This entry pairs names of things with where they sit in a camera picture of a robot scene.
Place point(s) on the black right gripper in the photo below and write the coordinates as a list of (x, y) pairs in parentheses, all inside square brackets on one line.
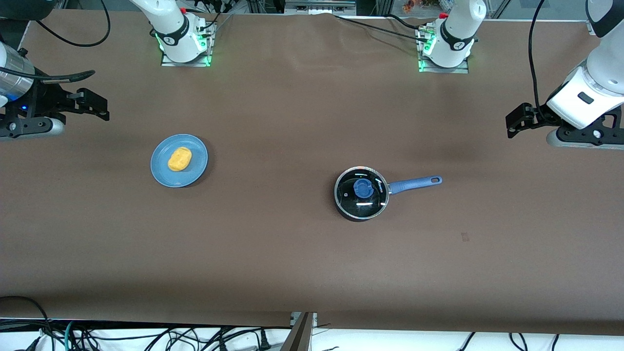
[(48, 97)]

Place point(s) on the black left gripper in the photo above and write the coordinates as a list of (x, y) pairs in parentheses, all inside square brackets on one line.
[(533, 115)]

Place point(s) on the yellow potato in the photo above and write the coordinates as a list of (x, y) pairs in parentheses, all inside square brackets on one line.
[(179, 159)]

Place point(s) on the glass lid with blue knob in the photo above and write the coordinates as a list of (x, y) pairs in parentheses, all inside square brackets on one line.
[(351, 200)]

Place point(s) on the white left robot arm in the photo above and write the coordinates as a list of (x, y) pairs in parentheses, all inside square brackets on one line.
[(458, 34)]

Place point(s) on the blue round plate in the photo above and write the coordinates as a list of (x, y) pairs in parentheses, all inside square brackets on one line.
[(195, 156)]

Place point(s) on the colourful background objects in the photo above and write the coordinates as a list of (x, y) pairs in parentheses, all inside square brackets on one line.
[(419, 5)]

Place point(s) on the brown table cover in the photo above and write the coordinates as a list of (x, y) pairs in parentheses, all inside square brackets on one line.
[(292, 122)]

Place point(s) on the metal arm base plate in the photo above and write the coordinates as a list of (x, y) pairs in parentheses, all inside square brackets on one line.
[(463, 68), (195, 61)]

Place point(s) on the aluminium frame rail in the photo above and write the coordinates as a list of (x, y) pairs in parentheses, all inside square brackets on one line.
[(319, 6)]

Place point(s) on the aluminium table post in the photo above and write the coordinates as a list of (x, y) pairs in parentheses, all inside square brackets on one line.
[(300, 334)]

